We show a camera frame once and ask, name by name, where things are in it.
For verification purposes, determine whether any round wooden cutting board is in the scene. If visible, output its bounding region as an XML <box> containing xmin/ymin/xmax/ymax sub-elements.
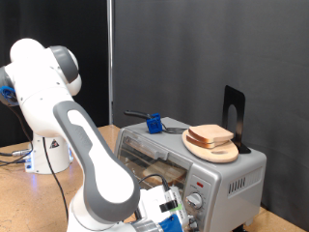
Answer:
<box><xmin>181</xmin><ymin>129</ymin><xmax>239</xmax><ymax>164</ymax></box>

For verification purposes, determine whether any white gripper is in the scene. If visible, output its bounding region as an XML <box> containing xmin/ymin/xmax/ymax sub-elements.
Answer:
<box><xmin>138</xmin><ymin>185</ymin><xmax>201</xmax><ymax>232</ymax></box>

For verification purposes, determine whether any metal spatula with blue block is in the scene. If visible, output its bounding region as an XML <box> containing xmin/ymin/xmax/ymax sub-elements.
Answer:
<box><xmin>124</xmin><ymin>110</ymin><xmax>188</xmax><ymax>135</ymax></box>

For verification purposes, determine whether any silver toaster oven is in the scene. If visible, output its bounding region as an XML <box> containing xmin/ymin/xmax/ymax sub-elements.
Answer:
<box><xmin>114</xmin><ymin>116</ymin><xmax>267</xmax><ymax>232</ymax></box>

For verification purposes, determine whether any grey base cable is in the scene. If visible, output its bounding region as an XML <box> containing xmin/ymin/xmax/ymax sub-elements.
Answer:
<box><xmin>0</xmin><ymin>158</ymin><xmax>27</xmax><ymax>166</ymax></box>
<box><xmin>0</xmin><ymin>148</ymin><xmax>32</xmax><ymax>159</ymax></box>

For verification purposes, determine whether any black metal bookend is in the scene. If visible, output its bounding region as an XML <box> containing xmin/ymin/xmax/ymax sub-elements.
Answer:
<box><xmin>221</xmin><ymin>85</ymin><xmax>252</xmax><ymax>155</ymax></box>

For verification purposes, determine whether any vertical metal pole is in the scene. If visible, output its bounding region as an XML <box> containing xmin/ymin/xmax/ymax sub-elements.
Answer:
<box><xmin>106</xmin><ymin>0</ymin><xmax>115</xmax><ymax>126</ymax></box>

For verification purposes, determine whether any silver oven knob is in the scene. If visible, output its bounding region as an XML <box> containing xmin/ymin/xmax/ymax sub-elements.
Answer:
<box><xmin>185</xmin><ymin>191</ymin><xmax>204</xmax><ymax>211</ymax></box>

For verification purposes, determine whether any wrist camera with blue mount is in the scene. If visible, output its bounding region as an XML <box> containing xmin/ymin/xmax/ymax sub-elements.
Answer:
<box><xmin>158</xmin><ymin>188</ymin><xmax>191</xmax><ymax>232</ymax></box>

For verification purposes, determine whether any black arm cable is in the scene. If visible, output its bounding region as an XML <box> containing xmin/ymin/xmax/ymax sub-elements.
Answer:
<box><xmin>6</xmin><ymin>104</ymin><xmax>172</xmax><ymax>224</ymax></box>

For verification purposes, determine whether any glass oven door with handle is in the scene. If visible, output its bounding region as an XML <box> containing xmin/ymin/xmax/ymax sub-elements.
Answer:
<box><xmin>115</xmin><ymin>129</ymin><xmax>194</xmax><ymax>223</ymax></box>

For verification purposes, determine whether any white bread slice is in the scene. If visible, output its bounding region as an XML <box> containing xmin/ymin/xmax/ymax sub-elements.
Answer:
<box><xmin>187</xmin><ymin>124</ymin><xmax>235</xmax><ymax>145</ymax></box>
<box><xmin>184</xmin><ymin>134</ymin><xmax>228</xmax><ymax>150</ymax></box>
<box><xmin>142</xmin><ymin>159</ymin><xmax>188</xmax><ymax>187</ymax></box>

